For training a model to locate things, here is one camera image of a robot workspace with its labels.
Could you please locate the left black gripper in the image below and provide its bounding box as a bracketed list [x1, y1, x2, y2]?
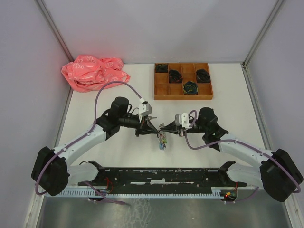
[119, 114, 158, 137]

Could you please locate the metal key organiser disc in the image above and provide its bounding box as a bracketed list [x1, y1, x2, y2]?
[157, 124, 167, 151]

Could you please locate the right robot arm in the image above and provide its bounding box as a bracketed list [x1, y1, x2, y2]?
[160, 107, 304, 202]

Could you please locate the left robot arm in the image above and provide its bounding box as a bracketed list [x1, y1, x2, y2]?
[31, 97, 157, 196]

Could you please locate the blue yellow rolled band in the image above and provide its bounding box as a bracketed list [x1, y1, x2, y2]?
[183, 81, 198, 95]

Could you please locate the wooden compartment tray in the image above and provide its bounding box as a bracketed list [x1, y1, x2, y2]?
[154, 62, 213, 100]

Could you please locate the black rolled band centre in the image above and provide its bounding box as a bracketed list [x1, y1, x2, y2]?
[169, 69, 183, 84]

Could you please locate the black rolled band right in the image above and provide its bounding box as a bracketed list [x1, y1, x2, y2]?
[196, 69, 210, 83]

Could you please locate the black rolled band top-left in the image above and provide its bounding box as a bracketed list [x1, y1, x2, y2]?
[155, 64, 168, 73]

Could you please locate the pink plastic bag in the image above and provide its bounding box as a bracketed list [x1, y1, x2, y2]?
[61, 55, 131, 93]

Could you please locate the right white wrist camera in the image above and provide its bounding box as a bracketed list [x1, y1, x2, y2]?
[175, 113, 190, 129]

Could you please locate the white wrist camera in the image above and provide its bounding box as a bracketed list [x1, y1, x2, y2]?
[175, 113, 190, 129]
[138, 98, 152, 118]

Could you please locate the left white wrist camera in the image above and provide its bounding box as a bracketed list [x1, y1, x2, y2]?
[138, 98, 152, 118]

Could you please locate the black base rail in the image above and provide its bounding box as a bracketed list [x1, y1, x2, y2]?
[89, 167, 246, 190]

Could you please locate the grey cable duct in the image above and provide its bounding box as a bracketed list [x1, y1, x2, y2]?
[56, 187, 224, 200]

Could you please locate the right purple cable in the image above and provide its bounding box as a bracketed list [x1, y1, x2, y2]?
[184, 109, 302, 204]

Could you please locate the purple cable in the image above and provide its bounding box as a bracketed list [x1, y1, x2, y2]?
[184, 109, 302, 204]
[35, 80, 144, 196]

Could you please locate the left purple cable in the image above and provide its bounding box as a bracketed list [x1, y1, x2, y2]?
[35, 80, 144, 196]

